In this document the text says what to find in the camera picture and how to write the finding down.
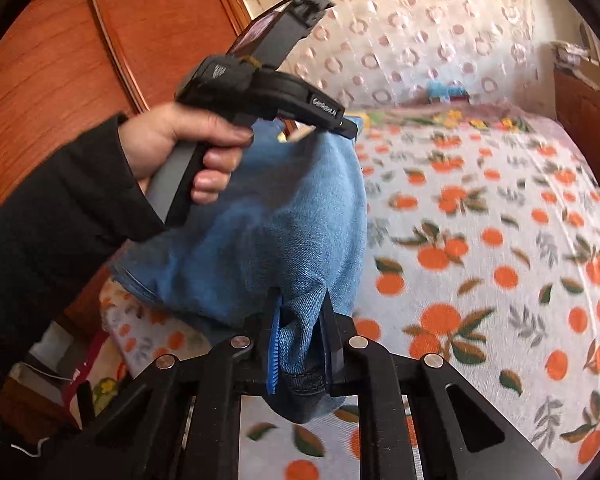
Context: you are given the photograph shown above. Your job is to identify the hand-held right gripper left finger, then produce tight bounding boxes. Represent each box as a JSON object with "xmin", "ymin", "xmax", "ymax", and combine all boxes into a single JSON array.
[{"xmin": 55, "ymin": 294, "xmax": 284, "ymax": 480}]

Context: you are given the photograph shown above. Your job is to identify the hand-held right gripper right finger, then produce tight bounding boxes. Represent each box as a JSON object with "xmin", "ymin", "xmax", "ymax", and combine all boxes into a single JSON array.
[{"xmin": 318, "ymin": 291, "xmax": 562, "ymax": 480}]

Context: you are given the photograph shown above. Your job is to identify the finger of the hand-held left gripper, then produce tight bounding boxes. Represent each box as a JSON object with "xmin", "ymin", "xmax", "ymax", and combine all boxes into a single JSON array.
[{"xmin": 325, "ymin": 115, "xmax": 359, "ymax": 140}]

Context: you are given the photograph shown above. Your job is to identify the blue denim jeans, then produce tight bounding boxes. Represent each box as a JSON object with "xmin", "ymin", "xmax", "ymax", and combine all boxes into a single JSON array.
[{"xmin": 107, "ymin": 119, "xmax": 368, "ymax": 426}]

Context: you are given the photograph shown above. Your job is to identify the person's left forearm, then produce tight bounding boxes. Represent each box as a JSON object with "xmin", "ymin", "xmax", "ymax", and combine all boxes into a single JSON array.
[{"xmin": 0, "ymin": 115, "xmax": 168, "ymax": 411}]

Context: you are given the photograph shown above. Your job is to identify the person's left hand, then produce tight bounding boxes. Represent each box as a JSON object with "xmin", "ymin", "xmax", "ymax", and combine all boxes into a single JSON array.
[{"xmin": 117, "ymin": 102, "xmax": 255, "ymax": 206}]

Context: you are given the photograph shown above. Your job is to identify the small blue-topped box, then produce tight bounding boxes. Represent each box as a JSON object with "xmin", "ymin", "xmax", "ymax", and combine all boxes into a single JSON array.
[{"xmin": 426, "ymin": 81, "xmax": 473, "ymax": 103}]

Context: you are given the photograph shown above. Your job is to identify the circle-patterned sheer curtain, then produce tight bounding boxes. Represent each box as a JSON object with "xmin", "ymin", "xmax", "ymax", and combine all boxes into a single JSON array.
[{"xmin": 240, "ymin": 0, "xmax": 556, "ymax": 111}]

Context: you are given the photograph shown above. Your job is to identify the wooden louvered wardrobe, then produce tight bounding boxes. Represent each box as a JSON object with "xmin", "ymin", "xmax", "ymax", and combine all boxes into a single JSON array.
[{"xmin": 0, "ymin": 0, "xmax": 255, "ymax": 341}]

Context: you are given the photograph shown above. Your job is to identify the orange-print bed sheet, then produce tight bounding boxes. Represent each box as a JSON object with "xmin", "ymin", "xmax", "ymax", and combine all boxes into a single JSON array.
[{"xmin": 100, "ymin": 115, "xmax": 600, "ymax": 480}]

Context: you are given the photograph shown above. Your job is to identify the red cloth strip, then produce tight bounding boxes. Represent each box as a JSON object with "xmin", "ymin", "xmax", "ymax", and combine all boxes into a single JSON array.
[{"xmin": 67, "ymin": 330, "xmax": 108, "ymax": 396}]

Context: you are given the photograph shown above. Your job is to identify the stack of papers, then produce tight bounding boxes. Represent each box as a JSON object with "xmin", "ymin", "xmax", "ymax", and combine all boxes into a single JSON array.
[{"xmin": 552, "ymin": 40, "xmax": 596, "ymax": 68}]

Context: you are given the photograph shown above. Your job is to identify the wooden cabinet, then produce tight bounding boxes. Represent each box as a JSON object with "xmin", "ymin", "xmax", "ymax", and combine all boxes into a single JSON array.
[{"xmin": 552, "ymin": 67, "xmax": 600, "ymax": 161}]

